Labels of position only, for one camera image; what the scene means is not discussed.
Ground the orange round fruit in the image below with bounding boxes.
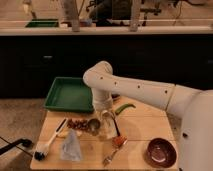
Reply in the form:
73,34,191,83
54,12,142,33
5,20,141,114
112,135,126,147

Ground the dark red bowl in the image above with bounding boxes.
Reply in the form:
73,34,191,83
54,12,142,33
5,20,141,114
144,138,177,168

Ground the black floor stand leg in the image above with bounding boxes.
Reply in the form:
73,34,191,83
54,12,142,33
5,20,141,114
0,138,32,155

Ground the green bin on counter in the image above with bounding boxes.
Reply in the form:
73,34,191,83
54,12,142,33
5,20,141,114
26,19,59,28

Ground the green chili pepper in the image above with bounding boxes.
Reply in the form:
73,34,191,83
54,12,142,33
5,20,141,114
115,103,136,115

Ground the clear plastic bag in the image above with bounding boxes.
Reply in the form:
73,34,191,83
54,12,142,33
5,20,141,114
60,130,82,162

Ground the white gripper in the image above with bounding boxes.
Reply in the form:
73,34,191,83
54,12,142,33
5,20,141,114
93,90,117,139

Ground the brown grape bunch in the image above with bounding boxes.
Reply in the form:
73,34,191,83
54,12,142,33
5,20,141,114
67,119,88,131

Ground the green plastic tray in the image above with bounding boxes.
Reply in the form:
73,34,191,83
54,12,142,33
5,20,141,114
44,77,94,113

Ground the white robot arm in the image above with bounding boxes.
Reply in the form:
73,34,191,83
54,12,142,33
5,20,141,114
83,61,213,171

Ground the metal cup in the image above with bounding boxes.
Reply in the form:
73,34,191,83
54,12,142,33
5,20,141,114
88,118,101,136

